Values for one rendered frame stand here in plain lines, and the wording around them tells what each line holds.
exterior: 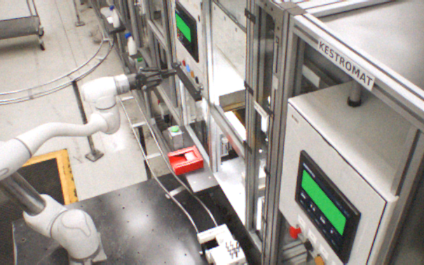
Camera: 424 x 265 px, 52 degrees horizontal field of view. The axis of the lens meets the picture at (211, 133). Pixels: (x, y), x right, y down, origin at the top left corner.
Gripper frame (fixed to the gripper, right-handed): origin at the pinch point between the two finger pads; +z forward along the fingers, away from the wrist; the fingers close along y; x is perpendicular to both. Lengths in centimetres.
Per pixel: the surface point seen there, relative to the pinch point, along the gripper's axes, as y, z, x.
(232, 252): -45, -1, -76
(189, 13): 30.8, 10.4, -7.1
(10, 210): -141, -113, 89
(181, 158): -49.1, -0.5, -7.4
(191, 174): -51, 1, -20
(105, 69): -144, -3, 272
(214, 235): -55, -2, -58
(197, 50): 16.9, 10.4, -15.2
